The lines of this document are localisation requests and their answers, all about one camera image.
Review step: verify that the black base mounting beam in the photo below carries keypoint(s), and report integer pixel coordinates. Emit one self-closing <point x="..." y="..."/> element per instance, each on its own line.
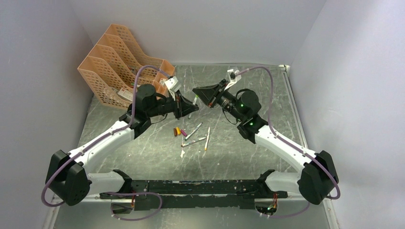
<point x="147" y="195"/>

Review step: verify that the white marker pen colourful label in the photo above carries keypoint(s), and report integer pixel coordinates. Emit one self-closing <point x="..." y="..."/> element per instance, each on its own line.
<point x="193" y="142"/>

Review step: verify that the white calculator box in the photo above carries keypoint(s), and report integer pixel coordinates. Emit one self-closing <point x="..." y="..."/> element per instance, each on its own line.
<point x="125" y="94"/>

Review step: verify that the white marker pen orange tip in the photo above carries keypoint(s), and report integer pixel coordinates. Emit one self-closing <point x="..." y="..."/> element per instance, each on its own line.
<point x="207" y="139"/>

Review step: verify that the peach plastic file organizer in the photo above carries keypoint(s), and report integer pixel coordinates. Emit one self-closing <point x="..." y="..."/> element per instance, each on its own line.
<point x="112" y="64"/>

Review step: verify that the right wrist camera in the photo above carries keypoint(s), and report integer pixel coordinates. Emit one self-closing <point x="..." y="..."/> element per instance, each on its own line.
<point x="234" y="76"/>

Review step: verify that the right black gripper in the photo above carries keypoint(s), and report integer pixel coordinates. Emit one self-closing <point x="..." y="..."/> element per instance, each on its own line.
<point x="211" y="95"/>

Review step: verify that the white marker pen upper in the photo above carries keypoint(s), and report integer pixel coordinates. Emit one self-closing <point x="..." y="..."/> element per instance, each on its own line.
<point x="193" y="131"/>

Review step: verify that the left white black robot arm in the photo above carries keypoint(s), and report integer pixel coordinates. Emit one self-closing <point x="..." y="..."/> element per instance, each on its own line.
<point x="70" y="175"/>

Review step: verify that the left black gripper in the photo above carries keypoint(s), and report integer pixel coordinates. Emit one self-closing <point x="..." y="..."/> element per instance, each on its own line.
<point x="182" y="106"/>

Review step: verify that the aluminium rail frame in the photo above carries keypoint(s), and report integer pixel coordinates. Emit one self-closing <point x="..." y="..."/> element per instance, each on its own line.
<point x="158" y="154"/>

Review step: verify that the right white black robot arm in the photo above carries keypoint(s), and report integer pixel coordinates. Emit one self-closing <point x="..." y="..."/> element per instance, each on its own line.
<point x="315" y="175"/>

